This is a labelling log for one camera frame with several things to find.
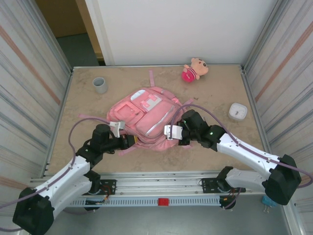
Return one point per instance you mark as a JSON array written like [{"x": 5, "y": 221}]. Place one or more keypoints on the brown wooden door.
[{"x": 66, "y": 17}]

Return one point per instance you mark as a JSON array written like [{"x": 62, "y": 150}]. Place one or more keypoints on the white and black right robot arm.
[{"x": 244, "y": 149}]

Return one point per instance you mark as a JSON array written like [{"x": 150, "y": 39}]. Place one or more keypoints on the pink plush toy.
[{"x": 193, "y": 69}]

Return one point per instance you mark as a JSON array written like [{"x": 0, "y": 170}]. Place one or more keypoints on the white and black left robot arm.
[{"x": 73, "y": 169}]

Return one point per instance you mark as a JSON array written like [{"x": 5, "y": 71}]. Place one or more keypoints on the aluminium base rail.
[{"x": 159, "y": 181}]

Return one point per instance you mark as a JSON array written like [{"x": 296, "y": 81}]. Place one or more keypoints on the grey plastic cup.
[{"x": 99, "y": 85}]

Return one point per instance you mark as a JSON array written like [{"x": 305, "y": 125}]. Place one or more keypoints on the pink student backpack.
[{"x": 149, "y": 117}]

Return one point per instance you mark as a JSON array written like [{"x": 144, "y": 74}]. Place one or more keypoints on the blue clip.
[{"x": 267, "y": 202}]

